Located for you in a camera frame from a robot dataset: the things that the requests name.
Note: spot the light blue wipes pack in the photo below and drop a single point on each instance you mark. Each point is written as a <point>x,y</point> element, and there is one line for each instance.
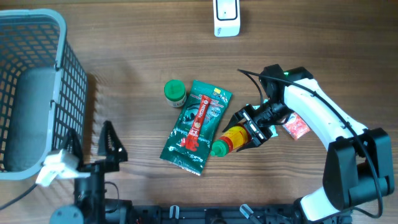
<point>272,128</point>

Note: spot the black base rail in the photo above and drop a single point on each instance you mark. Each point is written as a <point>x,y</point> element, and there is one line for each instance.
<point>217,214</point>

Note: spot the green 3M gloves packet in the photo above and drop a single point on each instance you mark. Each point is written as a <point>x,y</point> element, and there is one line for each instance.
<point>178,155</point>

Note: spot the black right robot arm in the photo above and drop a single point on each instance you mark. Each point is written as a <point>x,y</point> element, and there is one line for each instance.
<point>358,167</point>

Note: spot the red sauce bottle green cap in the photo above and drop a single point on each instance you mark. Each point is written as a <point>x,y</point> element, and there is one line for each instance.
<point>232,139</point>

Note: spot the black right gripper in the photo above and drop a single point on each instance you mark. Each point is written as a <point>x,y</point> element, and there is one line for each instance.
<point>259,135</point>

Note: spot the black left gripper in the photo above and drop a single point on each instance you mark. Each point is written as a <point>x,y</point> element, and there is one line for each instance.
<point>111,159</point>

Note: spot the green round lid container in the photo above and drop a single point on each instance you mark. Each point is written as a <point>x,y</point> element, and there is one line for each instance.
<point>175,93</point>

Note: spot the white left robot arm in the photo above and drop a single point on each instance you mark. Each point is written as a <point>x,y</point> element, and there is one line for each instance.
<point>90,204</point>

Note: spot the red white tissue pack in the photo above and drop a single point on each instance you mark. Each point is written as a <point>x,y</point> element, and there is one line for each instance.
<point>296,126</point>

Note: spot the grey plastic basket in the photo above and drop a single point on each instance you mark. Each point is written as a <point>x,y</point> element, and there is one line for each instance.
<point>43,89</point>

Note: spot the white barcode scanner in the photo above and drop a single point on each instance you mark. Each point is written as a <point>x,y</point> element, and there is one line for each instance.
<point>227,21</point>

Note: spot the red Nescafe sachet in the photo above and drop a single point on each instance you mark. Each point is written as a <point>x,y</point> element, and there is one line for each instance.
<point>190,142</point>

